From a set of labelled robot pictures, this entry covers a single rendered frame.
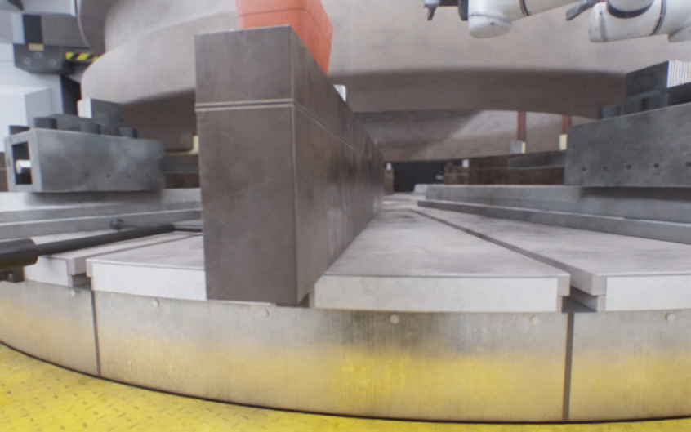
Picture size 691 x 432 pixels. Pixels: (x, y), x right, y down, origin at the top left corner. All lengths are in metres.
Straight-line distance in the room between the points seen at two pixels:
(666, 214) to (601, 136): 0.29
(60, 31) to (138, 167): 3.49
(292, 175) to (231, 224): 0.11
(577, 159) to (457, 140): 4.19
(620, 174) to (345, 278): 0.96
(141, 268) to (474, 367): 0.73
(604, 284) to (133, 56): 1.83
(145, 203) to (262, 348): 1.14
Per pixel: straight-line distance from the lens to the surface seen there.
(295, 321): 0.75
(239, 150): 0.50
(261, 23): 0.67
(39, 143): 1.57
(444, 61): 1.28
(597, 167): 1.40
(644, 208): 1.40
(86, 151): 1.61
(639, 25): 1.11
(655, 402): 1.00
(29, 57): 4.91
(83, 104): 1.83
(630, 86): 1.52
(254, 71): 0.51
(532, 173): 2.69
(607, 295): 0.81
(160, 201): 1.82
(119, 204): 1.74
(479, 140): 5.40
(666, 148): 1.28
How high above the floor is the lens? 0.48
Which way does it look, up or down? 5 degrees down
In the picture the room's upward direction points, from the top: 1 degrees counter-clockwise
